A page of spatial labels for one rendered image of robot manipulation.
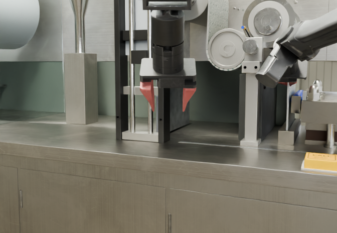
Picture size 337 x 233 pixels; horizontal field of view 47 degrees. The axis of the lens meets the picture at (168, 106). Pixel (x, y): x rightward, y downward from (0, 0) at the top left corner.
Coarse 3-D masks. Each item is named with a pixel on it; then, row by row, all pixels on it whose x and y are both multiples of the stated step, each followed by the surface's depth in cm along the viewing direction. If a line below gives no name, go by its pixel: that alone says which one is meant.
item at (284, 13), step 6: (258, 6) 111; (264, 6) 110; (270, 6) 110; (276, 6) 109; (282, 6) 109; (252, 12) 112; (282, 12) 109; (252, 18) 112; (282, 18) 109; (288, 18) 108; (252, 24) 112; (282, 24) 109; (288, 24) 108; (252, 30) 112; (282, 30) 109; (258, 36) 112; (264, 36) 111; (270, 36) 111; (276, 36) 110
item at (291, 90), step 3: (288, 84) 111; (294, 84) 128; (288, 87) 111; (291, 87) 118; (294, 87) 128; (288, 90) 111; (291, 90) 119; (294, 90) 129; (288, 93) 111; (291, 93) 119; (294, 93) 129; (288, 96) 111; (288, 99) 111
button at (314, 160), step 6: (306, 156) 87; (312, 156) 87; (318, 156) 87; (324, 156) 87; (330, 156) 87; (336, 156) 87; (306, 162) 85; (312, 162) 85; (318, 162) 84; (324, 162) 84; (330, 162) 83; (336, 162) 83; (312, 168) 85; (318, 168) 84; (324, 168) 84; (330, 168) 84; (336, 168) 83
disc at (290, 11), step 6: (258, 0) 111; (264, 0) 110; (270, 0) 110; (276, 0) 109; (282, 0) 109; (252, 6) 112; (288, 6) 108; (246, 12) 113; (288, 12) 108; (246, 18) 113; (294, 18) 108; (246, 24) 113; (294, 24) 108; (246, 36) 114; (252, 36) 113; (264, 42) 112; (270, 42) 111
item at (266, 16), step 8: (264, 8) 109; (272, 8) 108; (256, 16) 110; (264, 16) 109; (272, 16) 108; (280, 16) 108; (256, 24) 110; (264, 24) 110; (272, 24) 108; (280, 24) 108; (264, 32) 109; (272, 32) 109
